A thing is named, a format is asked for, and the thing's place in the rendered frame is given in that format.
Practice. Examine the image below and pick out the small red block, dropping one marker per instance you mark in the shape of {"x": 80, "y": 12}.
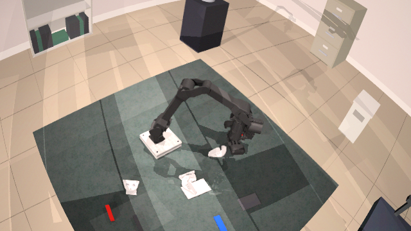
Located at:
{"x": 109, "y": 213}

